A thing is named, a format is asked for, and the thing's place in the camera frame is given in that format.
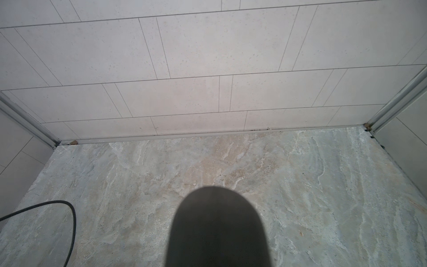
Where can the red black claw hammer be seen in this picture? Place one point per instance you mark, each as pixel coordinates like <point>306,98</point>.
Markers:
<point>217,227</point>

